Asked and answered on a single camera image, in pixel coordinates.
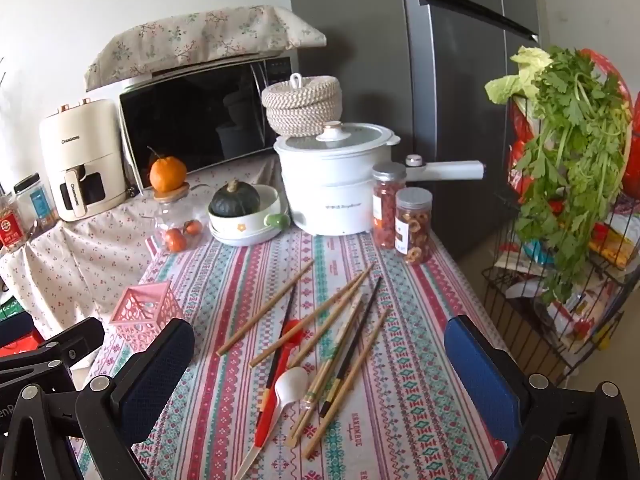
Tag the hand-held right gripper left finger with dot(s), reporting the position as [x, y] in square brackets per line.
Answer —
[160, 365]

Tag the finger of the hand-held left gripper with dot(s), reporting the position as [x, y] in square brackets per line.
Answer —
[75, 337]

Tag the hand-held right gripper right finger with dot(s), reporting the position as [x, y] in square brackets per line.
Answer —
[480, 375]

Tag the pink plastic basket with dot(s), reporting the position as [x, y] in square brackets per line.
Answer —
[145, 305]

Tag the brown wooden chopstick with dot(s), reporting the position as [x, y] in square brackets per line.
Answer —
[265, 308]
[311, 315]
[347, 384]
[332, 312]

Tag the black chopstick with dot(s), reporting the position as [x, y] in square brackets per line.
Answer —
[288, 310]
[352, 345]

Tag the white plastic spoon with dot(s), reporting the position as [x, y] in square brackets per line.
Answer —
[292, 332]
[291, 385]

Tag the light bamboo chopstick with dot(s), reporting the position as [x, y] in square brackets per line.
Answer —
[331, 359]
[325, 374]

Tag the white floral tablecloth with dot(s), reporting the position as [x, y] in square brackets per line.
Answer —
[90, 260]

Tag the striped patterned tablecloth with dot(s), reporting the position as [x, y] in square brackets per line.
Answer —
[400, 360]

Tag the small orange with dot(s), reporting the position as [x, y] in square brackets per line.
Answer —
[192, 226]
[175, 240]

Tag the red label jar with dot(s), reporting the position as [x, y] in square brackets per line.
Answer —
[10, 225]

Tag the clear jar with black lid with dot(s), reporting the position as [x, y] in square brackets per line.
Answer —
[37, 205]

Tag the glass jar with wooden lid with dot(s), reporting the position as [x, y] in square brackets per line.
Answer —
[172, 212]

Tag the jar of dried fruit rings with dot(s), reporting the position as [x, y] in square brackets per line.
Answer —
[414, 230]

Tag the dark green squash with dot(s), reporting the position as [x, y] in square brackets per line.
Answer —
[232, 200]

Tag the yellow snack packet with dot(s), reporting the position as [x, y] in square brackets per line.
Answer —
[615, 245]

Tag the large orange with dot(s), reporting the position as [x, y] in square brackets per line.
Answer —
[167, 172]

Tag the jar of red snacks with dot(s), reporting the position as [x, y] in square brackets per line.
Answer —
[385, 210]

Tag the cream air fryer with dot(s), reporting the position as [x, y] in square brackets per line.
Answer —
[85, 135]

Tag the white electric cooking pot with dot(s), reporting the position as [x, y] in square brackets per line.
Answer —
[325, 185]

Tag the green celery bunch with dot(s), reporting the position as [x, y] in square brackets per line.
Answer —
[575, 150]

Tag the black microwave oven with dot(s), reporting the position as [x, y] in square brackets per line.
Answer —
[200, 115]

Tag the glass pot lid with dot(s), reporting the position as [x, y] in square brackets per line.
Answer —
[360, 135]

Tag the napa cabbage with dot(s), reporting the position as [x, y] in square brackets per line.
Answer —
[515, 85]

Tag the floral dust cover cloth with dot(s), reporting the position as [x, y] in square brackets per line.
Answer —
[200, 35]

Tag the red plastic bag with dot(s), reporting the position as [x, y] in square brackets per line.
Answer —
[615, 75]

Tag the grey refrigerator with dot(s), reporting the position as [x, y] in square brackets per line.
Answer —
[360, 60]

